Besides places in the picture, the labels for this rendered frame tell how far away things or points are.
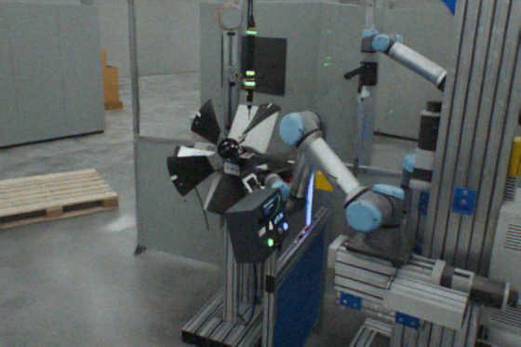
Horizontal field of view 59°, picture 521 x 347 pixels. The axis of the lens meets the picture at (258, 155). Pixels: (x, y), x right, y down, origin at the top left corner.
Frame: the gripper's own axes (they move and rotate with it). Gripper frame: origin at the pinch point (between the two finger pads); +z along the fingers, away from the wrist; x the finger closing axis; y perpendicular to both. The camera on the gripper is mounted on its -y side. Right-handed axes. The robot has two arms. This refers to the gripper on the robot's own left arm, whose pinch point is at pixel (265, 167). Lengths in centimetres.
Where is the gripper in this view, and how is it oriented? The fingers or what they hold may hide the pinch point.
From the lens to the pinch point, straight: 223.9
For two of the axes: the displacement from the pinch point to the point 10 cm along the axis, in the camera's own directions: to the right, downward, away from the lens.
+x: 0.7, 9.5, 3.0
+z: -2.3, -2.7, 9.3
